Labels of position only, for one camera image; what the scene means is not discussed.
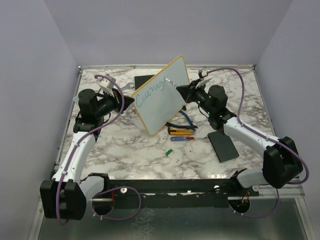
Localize white green whiteboard marker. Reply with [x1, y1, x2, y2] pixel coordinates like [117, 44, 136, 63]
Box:
[164, 77, 179, 88]

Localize blue red screwdriver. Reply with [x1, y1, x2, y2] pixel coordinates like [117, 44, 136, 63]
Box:
[170, 136, 208, 142]

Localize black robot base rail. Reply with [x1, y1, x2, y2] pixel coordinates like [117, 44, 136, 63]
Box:
[93, 179, 259, 209]

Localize silver open-end wrench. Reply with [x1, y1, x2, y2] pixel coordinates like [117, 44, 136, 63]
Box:
[121, 82, 135, 91]

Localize small black network switch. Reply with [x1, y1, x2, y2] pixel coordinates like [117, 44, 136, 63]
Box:
[207, 131, 240, 163]

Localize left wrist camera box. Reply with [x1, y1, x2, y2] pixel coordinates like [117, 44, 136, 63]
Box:
[96, 75, 116, 95]

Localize green marker cap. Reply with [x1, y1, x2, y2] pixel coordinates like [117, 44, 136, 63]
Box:
[165, 149, 173, 156]

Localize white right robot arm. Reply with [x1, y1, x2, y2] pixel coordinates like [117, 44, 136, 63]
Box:
[176, 80, 303, 196]

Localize small white square device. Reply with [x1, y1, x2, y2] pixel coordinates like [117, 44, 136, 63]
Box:
[73, 95, 79, 104]

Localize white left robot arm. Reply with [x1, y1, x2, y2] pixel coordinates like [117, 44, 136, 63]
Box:
[40, 88, 135, 221]

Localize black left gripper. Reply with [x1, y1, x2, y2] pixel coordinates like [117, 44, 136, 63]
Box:
[94, 87, 134, 119]

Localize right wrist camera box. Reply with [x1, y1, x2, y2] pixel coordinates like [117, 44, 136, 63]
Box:
[198, 69, 209, 80]

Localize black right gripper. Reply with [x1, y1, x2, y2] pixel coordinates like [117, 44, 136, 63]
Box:
[177, 78, 214, 116]

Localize yellow utility knife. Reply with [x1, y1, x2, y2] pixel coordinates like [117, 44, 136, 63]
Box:
[167, 127, 194, 136]

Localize large black network switch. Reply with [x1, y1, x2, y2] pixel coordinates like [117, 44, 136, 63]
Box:
[134, 75, 154, 90]

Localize blue handled cutting pliers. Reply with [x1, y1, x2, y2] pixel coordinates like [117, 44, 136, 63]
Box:
[166, 110, 199, 132]

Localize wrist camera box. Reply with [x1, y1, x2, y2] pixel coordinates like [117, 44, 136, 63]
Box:
[198, 69, 209, 80]
[96, 75, 116, 95]

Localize yellow framed whiteboard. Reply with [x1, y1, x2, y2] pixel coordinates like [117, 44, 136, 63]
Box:
[131, 55, 190, 136]

